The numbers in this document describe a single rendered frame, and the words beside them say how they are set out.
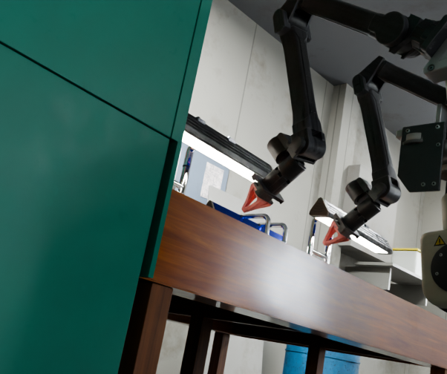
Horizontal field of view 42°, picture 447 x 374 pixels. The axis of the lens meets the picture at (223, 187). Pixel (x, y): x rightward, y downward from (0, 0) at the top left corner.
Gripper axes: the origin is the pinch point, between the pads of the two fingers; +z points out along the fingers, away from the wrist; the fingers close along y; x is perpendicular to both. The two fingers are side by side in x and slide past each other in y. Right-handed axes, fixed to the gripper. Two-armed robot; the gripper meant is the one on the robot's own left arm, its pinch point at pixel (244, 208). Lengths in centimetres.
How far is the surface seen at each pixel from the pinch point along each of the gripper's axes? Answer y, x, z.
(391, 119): -476, -320, -28
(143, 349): 40, 40, 16
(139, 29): 62, 2, -24
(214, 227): 28.0, 19.7, -2.9
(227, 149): -4.2, -24.4, -2.5
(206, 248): 29.3, 23.4, 0.3
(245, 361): -267, -92, 167
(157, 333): 37, 37, 13
